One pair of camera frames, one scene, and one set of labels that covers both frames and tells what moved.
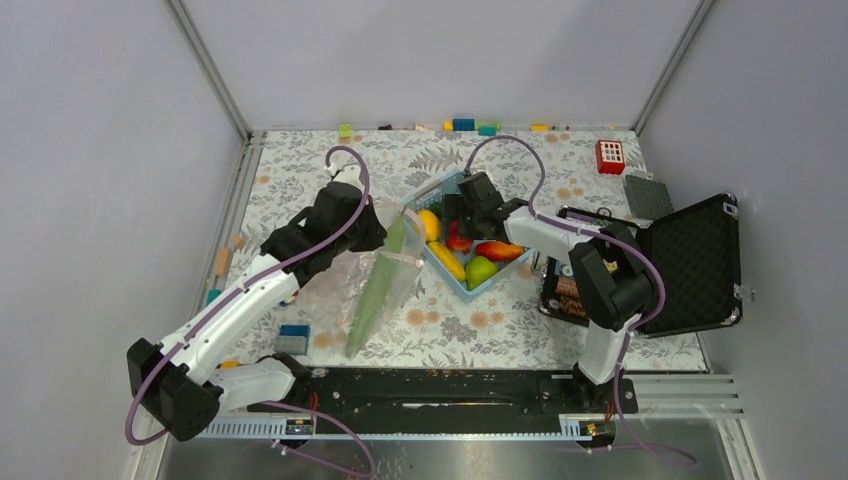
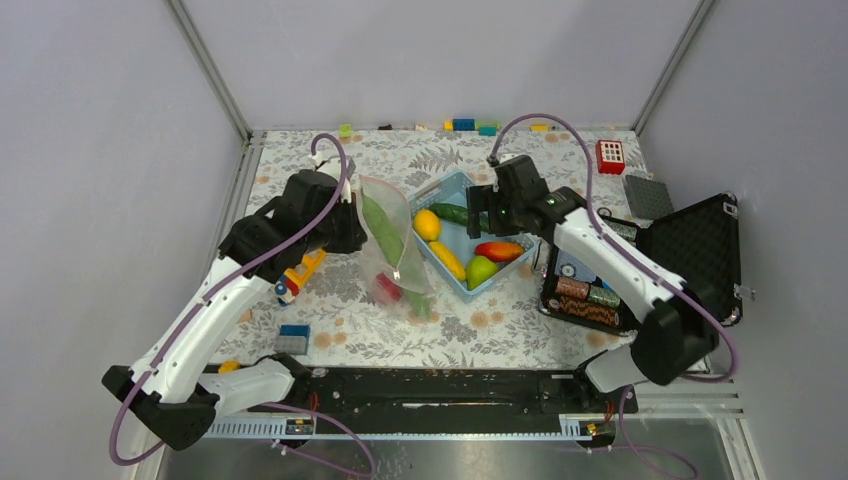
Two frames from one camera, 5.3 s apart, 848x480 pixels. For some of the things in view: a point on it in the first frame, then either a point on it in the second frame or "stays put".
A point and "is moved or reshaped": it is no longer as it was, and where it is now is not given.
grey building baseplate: (647, 200) stays put
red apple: (455, 243) → (389, 287)
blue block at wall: (463, 124) stays put
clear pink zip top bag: (341, 309) is moved or reshaped
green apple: (478, 270) stays put
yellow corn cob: (448, 260) stays put
